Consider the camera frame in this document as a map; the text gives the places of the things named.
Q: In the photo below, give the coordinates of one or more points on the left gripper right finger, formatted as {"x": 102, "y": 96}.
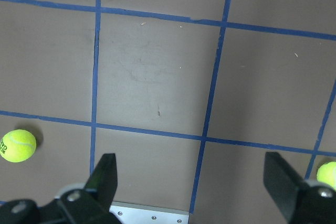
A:
{"x": 299, "y": 200}

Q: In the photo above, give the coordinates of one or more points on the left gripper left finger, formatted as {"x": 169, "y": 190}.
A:
{"x": 89, "y": 204}

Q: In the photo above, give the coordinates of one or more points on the tennis ball near left gripper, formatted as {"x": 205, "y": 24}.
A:
{"x": 326, "y": 174}

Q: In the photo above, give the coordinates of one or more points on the front tennis ball Roland Garros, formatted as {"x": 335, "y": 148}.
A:
{"x": 18, "y": 146}

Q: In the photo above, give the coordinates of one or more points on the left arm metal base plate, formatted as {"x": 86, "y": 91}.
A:
{"x": 133, "y": 213}

